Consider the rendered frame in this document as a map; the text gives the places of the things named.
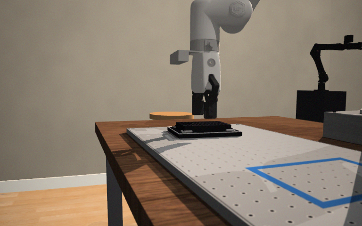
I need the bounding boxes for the blue tape outline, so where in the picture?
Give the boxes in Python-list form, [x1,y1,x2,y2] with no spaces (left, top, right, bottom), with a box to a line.
[246,157,362,209]

